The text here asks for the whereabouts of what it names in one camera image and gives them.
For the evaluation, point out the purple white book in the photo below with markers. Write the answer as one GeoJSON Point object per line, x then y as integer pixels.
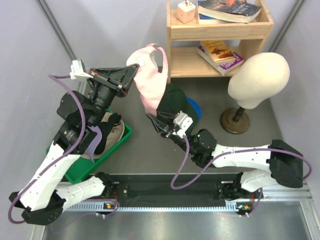
{"type": "Point", "coordinates": [223, 68]}

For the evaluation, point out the white mannequin head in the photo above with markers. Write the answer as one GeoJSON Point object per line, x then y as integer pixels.
{"type": "Point", "coordinates": [259, 78]}

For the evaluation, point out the dark green baseball cap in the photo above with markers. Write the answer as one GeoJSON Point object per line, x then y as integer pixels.
{"type": "Point", "coordinates": [174, 100]}

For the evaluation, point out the green plastic tray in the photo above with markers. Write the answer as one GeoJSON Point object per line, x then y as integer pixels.
{"type": "Point", "coordinates": [110, 150]}

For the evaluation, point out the black hat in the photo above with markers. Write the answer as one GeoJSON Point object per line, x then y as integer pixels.
{"type": "Point", "coordinates": [106, 127]}

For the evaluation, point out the pink power cube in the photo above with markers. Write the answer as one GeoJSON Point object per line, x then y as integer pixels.
{"type": "Point", "coordinates": [186, 11]}

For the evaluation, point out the orange cover book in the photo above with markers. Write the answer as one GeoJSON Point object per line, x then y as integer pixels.
{"type": "Point", "coordinates": [218, 51]}

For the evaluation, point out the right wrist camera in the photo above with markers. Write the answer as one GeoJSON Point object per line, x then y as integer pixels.
{"type": "Point", "coordinates": [181, 123]}

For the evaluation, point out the dark mannequin stand base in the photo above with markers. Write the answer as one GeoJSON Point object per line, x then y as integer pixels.
{"type": "Point", "coordinates": [235, 121]}

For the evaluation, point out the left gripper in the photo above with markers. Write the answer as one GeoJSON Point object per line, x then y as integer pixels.
{"type": "Point", "coordinates": [119, 80]}

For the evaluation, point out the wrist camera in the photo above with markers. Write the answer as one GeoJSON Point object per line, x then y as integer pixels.
{"type": "Point", "coordinates": [78, 71]}
{"type": "Point", "coordinates": [181, 123]}

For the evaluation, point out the blue baseball cap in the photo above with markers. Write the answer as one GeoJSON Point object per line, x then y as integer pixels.
{"type": "Point", "coordinates": [196, 107]}

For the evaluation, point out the dark cover book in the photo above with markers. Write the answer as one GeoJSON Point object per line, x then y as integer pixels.
{"type": "Point", "coordinates": [237, 11]}

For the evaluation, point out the light pink baseball cap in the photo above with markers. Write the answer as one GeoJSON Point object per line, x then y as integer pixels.
{"type": "Point", "coordinates": [150, 83]}

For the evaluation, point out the blue book under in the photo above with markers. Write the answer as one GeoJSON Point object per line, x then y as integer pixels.
{"type": "Point", "coordinates": [206, 20]}

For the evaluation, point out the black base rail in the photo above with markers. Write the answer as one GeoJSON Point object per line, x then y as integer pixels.
{"type": "Point", "coordinates": [155, 190]}

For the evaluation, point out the wooden shelf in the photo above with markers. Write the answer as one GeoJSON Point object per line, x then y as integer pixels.
{"type": "Point", "coordinates": [185, 62]}

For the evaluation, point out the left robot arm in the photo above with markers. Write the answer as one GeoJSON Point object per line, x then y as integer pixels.
{"type": "Point", "coordinates": [42, 200]}

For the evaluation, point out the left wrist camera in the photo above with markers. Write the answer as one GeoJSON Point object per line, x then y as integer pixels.
{"type": "Point", "coordinates": [78, 71]}

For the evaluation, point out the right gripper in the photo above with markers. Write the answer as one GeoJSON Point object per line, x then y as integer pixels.
{"type": "Point", "coordinates": [162, 127]}

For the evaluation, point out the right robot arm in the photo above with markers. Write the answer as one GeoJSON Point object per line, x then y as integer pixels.
{"type": "Point", "coordinates": [273, 164]}

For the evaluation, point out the lavender cap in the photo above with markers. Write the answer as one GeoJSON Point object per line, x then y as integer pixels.
{"type": "Point", "coordinates": [90, 151]}

